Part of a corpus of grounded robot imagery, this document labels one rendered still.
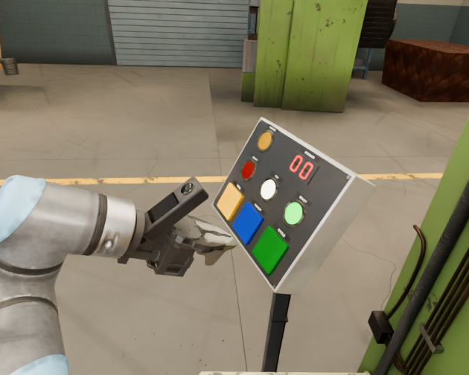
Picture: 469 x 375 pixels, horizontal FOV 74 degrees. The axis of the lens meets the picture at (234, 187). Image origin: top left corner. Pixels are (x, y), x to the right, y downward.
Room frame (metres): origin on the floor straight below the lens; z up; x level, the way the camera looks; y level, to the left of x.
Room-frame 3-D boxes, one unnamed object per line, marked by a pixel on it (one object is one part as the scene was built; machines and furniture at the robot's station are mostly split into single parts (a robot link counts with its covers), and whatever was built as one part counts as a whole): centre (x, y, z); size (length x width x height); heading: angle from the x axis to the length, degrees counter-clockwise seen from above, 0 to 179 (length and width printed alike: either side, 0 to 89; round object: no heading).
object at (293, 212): (0.52, -0.12, 1.09); 0.05 x 0.03 x 0.04; 2
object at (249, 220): (0.59, -0.04, 1.01); 0.07 x 0.05 x 0.07; 27
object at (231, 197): (0.68, 0.01, 1.01); 0.07 x 0.05 x 0.07; 27
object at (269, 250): (0.50, -0.08, 1.01); 0.07 x 0.05 x 0.07; 27
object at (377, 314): (0.48, -0.36, 0.80); 0.06 x 0.03 x 0.04; 2
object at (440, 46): (6.40, -3.74, 0.43); 1.89 x 1.20 x 0.85; 7
